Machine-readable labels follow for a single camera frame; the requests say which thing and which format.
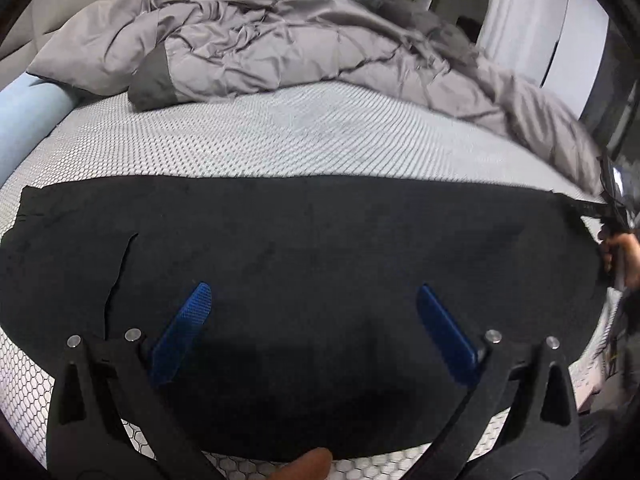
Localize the grey duvet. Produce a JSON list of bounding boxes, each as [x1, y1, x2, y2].
[[27, 0, 610, 197]]

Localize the person's left hand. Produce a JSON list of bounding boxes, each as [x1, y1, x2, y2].
[[282, 446, 334, 480]]

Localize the black pants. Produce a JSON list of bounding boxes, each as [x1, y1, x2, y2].
[[0, 174, 610, 462]]

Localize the beige padded headboard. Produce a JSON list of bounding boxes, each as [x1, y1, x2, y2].
[[0, 0, 142, 87]]

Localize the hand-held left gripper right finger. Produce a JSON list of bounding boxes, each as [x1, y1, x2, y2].
[[416, 284, 581, 480]]

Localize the white patterned mattress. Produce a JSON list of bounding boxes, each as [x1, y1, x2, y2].
[[0, 80, 622, 480]]

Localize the dark grey blanket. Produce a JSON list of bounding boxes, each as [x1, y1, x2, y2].
[[379, 0, 478, 48]]

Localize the person's right hand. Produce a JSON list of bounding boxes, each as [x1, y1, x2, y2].
[[598, 230, 640, 292]]

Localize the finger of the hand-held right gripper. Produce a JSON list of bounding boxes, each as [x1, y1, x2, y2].
[[562, 196, 611, 220]]

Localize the light blue pillow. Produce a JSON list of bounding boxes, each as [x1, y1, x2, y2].
[[0, 77, 82, 189]]

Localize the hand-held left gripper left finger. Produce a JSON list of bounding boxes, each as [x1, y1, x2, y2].
[[45, 281, 221, 480]]

